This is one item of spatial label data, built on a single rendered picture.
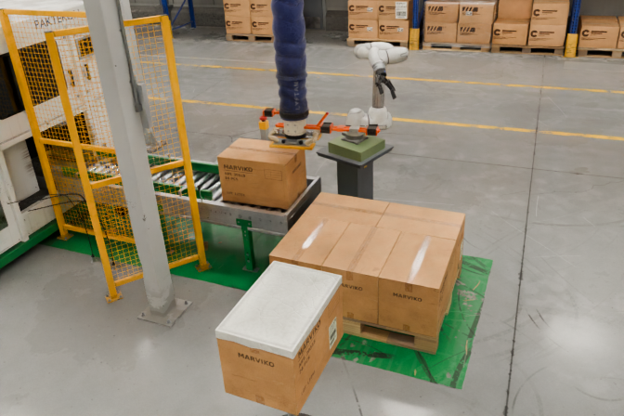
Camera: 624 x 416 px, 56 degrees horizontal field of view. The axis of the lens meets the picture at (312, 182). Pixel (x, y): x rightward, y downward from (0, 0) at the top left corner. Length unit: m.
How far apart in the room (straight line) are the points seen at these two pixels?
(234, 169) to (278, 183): 0.38
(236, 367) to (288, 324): 0.33
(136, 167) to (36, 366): 1.55
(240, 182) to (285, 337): 2.22
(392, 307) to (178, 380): 1.48
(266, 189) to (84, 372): 1.84
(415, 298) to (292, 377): 1.37
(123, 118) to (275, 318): 1.71
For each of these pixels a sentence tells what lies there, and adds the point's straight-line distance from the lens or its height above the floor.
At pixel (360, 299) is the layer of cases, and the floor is 0.33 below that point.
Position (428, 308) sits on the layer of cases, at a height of 0.37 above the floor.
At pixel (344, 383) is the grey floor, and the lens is 3.97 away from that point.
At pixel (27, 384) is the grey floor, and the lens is 4.50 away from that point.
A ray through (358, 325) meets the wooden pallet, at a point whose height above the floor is 0.10.
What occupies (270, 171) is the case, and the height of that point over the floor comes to 0.88.
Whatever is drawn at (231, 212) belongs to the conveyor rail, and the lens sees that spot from 4.74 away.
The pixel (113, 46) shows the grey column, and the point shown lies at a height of 2.04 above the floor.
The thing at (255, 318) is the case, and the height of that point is 1.02.
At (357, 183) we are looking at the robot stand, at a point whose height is 0.49.
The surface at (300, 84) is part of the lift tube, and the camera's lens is 4.33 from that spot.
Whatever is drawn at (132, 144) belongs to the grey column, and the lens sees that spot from 3.97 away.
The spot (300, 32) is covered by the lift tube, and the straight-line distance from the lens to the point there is 4.24.
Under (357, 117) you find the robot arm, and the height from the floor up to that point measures 1.07.
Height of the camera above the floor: 2.85
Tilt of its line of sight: 27 degrees down
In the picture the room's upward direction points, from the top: 3 degrees counter-clockwise
